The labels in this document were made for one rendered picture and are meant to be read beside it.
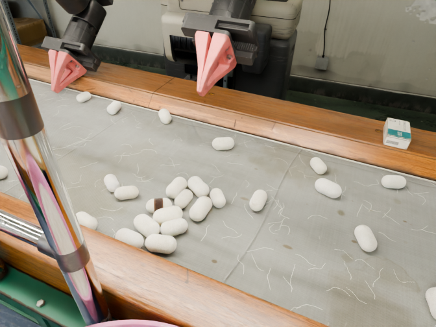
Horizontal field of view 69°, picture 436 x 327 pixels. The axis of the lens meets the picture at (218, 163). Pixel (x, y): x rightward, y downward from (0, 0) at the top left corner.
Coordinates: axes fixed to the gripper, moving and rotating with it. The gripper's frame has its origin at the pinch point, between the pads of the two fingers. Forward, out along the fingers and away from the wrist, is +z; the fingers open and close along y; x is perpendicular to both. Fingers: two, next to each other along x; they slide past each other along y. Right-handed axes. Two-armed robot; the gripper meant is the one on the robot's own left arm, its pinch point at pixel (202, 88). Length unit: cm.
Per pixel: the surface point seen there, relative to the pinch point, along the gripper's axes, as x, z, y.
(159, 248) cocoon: -3.8, 21.1, 3.9
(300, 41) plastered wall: 165, -123, -19
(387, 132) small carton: 14.4, -5.6, 26.0
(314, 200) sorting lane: 8.0, 9.1, 18.1
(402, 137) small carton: 14.2, -5.3, 28.1
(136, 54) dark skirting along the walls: 177, -96, -154
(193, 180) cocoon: 2.8, 12.0, 2.3
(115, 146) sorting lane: 6.9, 10.1, -14.3
